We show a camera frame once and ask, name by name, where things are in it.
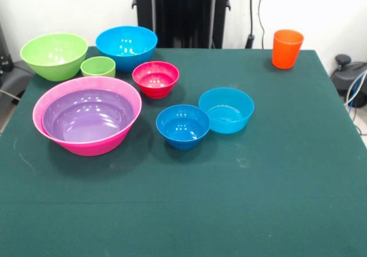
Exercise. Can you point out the dark blue small bowl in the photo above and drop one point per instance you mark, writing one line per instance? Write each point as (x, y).
(183, 128)

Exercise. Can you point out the turquoise bowl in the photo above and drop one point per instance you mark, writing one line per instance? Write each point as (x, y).
(229, 113)

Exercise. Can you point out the purple shallow bowl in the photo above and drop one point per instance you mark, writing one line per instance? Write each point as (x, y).
(86, 125)

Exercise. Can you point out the red small bowl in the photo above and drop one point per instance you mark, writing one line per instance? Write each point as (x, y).
(155, 79)

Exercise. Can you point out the dark green table cloth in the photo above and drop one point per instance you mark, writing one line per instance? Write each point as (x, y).
(183, 196)

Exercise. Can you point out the blue large bowl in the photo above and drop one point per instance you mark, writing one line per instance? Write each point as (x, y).
(126, 47)

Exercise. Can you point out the pink large bowl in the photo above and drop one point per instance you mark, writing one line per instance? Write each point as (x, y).
(94, 149)

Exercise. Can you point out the lime green small cup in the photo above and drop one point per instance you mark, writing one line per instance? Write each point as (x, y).
(97, 67)

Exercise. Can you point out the orange cup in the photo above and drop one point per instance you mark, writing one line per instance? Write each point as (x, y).
(286, 50)

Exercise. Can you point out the lime green large bowl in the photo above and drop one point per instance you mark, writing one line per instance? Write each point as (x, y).
(54, 56)

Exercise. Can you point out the black stand base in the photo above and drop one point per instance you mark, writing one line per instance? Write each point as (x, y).
(14, 76)
(348, 76)

